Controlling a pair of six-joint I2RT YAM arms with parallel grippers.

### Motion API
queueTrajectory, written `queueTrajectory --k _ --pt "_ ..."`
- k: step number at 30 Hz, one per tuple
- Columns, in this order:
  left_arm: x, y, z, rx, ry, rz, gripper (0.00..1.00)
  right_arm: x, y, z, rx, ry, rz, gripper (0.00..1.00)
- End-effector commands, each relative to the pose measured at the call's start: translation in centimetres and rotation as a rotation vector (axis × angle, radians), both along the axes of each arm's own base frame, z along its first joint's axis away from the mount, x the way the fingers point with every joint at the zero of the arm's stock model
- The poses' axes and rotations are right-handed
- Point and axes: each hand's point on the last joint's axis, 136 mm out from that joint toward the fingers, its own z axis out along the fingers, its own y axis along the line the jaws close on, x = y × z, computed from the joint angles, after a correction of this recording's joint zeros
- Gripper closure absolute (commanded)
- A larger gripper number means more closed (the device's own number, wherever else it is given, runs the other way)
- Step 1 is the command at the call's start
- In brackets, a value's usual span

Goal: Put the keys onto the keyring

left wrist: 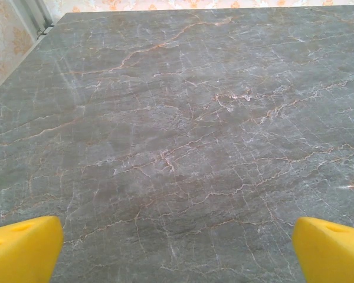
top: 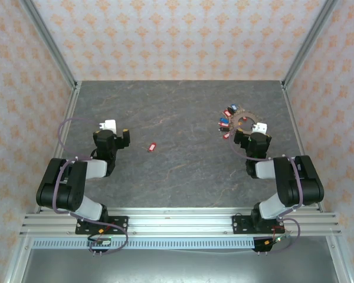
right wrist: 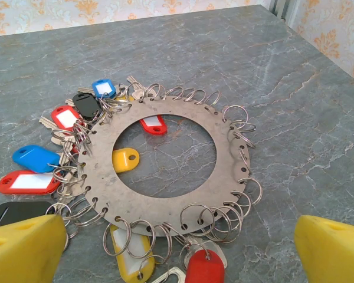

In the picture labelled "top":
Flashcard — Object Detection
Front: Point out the toothed metal keyring disc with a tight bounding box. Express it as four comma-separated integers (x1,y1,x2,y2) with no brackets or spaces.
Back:
231,108,259,130

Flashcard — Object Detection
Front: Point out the small circuit board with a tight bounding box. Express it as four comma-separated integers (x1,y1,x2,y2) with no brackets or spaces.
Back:
87,237,112,247
264,235,287,246

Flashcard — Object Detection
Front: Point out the grey metal panel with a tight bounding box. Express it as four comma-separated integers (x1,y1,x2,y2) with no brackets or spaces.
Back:
20,249,342,283

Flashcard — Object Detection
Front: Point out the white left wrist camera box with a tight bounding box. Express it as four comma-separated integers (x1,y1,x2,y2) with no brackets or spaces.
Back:
99,119,117,132

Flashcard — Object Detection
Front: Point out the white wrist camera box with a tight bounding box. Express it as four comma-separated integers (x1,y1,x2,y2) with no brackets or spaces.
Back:
252,121,268,134
99,119,117,132

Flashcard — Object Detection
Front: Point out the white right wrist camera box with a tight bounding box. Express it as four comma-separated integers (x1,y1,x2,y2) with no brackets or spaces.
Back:
252,121,268,134

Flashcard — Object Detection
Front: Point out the aluminium side rail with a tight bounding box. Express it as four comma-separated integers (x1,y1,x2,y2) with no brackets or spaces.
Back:
34,81,83,215
281,81,327,213

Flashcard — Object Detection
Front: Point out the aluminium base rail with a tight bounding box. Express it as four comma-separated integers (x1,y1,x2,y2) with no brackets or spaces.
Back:
19,207,343,236

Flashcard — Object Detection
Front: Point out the aluminium corner post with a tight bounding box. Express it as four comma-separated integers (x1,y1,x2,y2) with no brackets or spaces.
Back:
281,0,340,89
19,0,79,89

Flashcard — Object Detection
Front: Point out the white slotted cable duct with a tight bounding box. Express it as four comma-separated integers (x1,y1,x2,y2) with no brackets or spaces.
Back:
32,238,256,250

